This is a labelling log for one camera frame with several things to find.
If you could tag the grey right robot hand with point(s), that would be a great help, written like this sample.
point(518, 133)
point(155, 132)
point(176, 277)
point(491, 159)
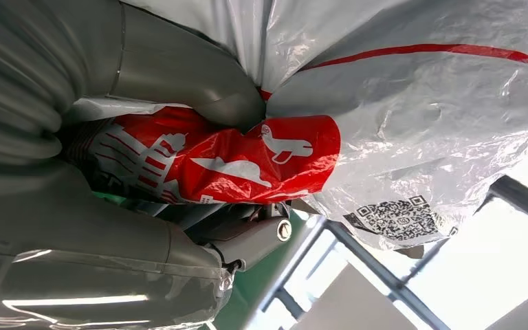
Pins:
point(86, 218)

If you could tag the black metal frame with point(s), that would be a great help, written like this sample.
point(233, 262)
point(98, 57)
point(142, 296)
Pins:
point(382, 273)

